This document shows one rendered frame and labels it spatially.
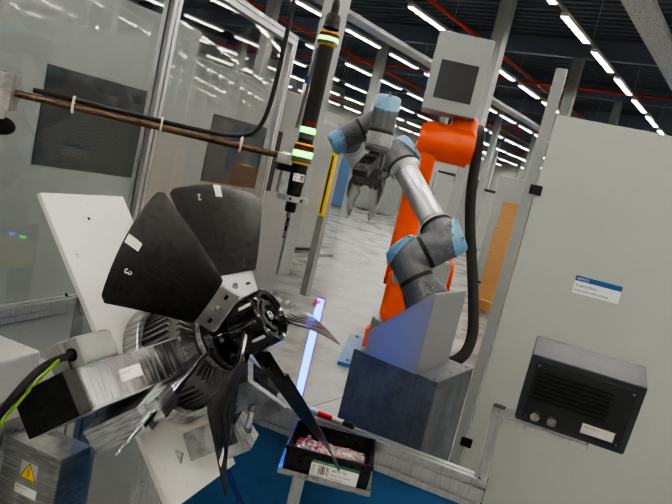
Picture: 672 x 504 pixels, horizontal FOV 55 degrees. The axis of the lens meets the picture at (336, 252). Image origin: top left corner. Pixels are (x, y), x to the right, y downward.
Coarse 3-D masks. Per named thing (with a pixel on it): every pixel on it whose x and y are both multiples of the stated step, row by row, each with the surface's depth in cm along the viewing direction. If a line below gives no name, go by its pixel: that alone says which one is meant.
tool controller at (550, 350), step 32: (544, 352) 154; (576, 352) 156; (544, 384) 154; (576, 384) 150; (608, 384) 147; (640, 384) 146; (544, 416) 156; (576, 416) 153; (608, 416) 150; (608, 448) 152
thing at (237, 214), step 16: (176, 192) 143; (192, 192) 145; (208, 192) 147; (224, 192) 149; (240, 192) 152; (176, 208) 141; (192, 208) 143; (208, 208) 145; (224, 208) 146; (240, 208) 148; (256, 208) 151; (192, 224) 141; (208, 224) 143; (224, 224) 144; (240, 224) 146; (256, 224) 148; (208, 240) 141; (224, 240) 142; (240, 240) 143; (256, 240) 146; (224, 256) 140; (240, 256) 142; (256, 256) 143; (224, 272) 139
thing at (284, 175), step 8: (280, 152) 136; (280, 160) 137; (288, 160) 137; (280, 168) 137; (288, 168) 137; (280, 176) 138; (288, 176) 138; (280, 184) 138; (280, 192) 138; (288, 200) 137; (296, 200) 137; (304, 200) 138
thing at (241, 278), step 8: (240, 272) 140; (248, 272) 141; (224, 280) 139; (232, 280) 139; (240, 280) 140; (248, 280) 140; (232, 288) 138; (240, 288) 139; (248, 288) 139; (256, 288) 139; (240, 296) 138
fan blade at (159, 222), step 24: (144, 216) 113; (168, 216) 117; (144, 240) 113; (168, 240) 117; (192, 240) 121; (120, 264) 110; (144, 264) 113; (168, 264) 117; (192, 264) 121; (120, 288) 110; (144, 288) 114; (168, 288) 118; (192, 288) 122; (216, 288) 126; (168, 312) 120; (192, 312) 124
